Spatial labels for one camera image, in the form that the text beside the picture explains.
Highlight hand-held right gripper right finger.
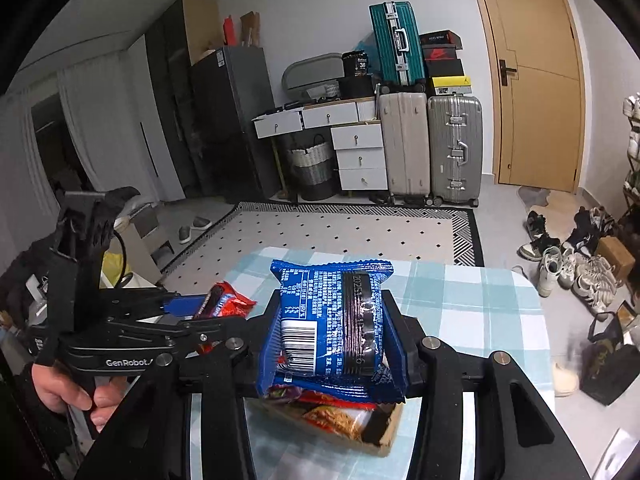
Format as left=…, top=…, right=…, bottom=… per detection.
left=382, top=295, right=591, bottom=480

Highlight teal suitcase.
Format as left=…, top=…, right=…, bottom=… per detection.
left=369, top=1, right=427, bottom=88

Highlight teal checked tablecloth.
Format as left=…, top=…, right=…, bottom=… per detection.
left=165, top=246, right=551, bottom=480

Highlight yellow bag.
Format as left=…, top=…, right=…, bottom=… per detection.
left=101, top=252, right=125, bottom=288

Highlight dark grey fridge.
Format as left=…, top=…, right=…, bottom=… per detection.
left=189, top=46, right=281, bottom=206

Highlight red snack packet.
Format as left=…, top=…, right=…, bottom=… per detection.
left=192, top=281, right=257, bottom=321

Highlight white drawer desk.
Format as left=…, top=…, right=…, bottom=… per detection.
left=252, top=97, right=390, bottom=193

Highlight black shopping bag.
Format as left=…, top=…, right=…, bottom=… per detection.
left=580, top=305, right=640, bottom=406

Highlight brown cardboard box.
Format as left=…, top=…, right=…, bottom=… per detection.
left=250, top=390, right=405, bottom=458

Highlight white slipper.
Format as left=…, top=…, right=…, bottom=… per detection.
left=552, top=361, right=581, bottom=398

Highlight yellow black shoe box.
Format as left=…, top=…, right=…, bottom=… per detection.
left=431, top=76, right=473, bottom=97

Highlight tall dark cabinet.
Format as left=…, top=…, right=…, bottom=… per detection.
left=145, top=0, right=221, bottom=201

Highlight black shoe box red stripe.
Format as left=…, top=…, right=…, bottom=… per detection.
left=419, top=31, right=463, bottom=47

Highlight wooden shoe rack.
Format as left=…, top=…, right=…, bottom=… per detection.
left=620, top=150, right=640, bottom=241

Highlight brown paper bag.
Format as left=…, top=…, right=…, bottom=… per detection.
left=240, top=11, right=262, bottom=48

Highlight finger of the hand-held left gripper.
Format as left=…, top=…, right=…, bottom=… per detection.
left=102, top=287, right=213, bottom=322
left=120, top=320, right=226, bottom=356

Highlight tan wooden door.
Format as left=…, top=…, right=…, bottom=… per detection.
left=465, top=0, right=586, bottom=193

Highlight person's left hand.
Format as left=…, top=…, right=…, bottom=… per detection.
left=31, top=360, right=123, bottom=433

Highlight grey oval mirror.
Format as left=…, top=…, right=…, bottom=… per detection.
left=281, top=53, right=346, bottom=98

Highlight black storage box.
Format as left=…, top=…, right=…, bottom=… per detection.
left=340, top=76, right=376, bottom=101

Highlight blue cookie packet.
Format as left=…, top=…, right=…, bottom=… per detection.
left=256, top=258, right=406, bottom=405

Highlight silver suitcase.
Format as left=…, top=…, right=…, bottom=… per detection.
left=426, top=94, right=483, bottom=208

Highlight pile of loose shoes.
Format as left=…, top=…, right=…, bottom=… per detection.
left=517, top=205, right=621, bottom=311

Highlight woven laundry basket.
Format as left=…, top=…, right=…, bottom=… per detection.
left=285, top=132, right=336, bottom=201

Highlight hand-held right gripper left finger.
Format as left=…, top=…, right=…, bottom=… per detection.
left=75, top=292, right=281, bottom=480

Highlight black jar white label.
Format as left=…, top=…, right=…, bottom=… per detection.
left=341, top=51, right=371, bottom=78

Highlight patterned floor rug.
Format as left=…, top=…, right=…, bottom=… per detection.
left=160, top=201, right=485, bottom=286

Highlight white curtain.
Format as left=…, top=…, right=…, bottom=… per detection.
left=10, top=47, right=186, bottom=241

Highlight plain black shoe box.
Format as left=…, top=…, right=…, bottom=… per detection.
left=424, top=59, right=463, bottom=78

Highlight beige suitcase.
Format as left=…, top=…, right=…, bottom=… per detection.
left=377, top=91, right=432, bottom=203

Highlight small cardboard box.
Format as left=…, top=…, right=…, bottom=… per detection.
left=595, top=236, right=636, bottom=273

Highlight white noodle snack bag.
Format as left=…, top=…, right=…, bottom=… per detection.
left=300, top=400, right=373, bottom=442

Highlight rows of stored sneakers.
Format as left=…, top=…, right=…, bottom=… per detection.
left=622, top=92, right=640, bottom=161

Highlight grey door mat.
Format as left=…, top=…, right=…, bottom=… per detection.
left=517, top=185, right=551, bottom=208

